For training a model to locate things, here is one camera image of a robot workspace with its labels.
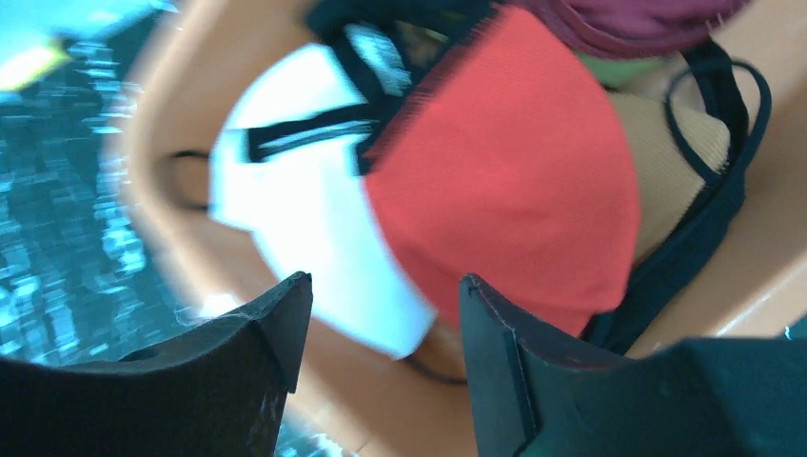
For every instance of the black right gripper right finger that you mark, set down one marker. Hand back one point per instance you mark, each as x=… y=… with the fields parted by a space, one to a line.
x=537 y=391

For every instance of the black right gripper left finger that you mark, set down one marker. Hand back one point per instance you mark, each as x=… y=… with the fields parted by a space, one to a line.
x=216 y=390

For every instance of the bright red bra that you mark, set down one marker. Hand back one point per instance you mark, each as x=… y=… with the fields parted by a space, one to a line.
x=509 y=161

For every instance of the dark red bra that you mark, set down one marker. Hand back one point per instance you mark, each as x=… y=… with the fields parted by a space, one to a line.
x=628 y=29

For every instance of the yellow tape piece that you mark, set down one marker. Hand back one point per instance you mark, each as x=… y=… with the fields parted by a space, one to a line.
x=28 y=66

